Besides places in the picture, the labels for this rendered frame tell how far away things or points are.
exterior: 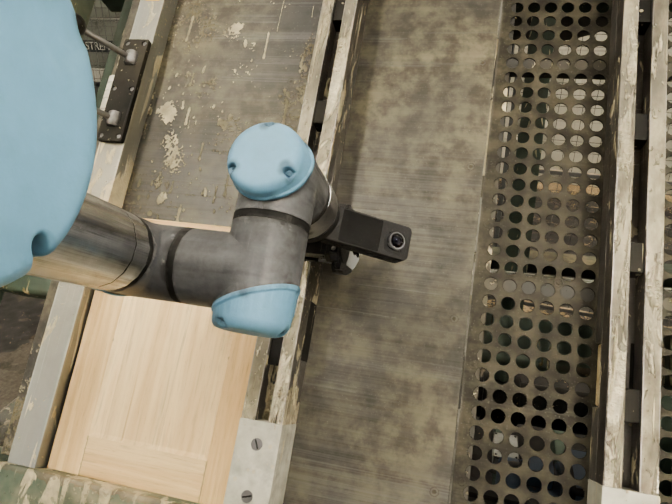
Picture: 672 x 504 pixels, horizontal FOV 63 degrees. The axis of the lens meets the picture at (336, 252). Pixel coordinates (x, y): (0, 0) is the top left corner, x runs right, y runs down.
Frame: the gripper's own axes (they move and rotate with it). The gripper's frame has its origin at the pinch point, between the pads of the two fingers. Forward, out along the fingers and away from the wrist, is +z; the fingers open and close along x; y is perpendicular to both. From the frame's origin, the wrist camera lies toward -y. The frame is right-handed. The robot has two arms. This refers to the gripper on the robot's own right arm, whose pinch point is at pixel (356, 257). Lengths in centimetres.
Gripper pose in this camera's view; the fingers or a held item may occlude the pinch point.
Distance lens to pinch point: 81.9
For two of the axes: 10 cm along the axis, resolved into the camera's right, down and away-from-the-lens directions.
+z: 2.2, 2.7, 9.4
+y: -9.6, -1.0, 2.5
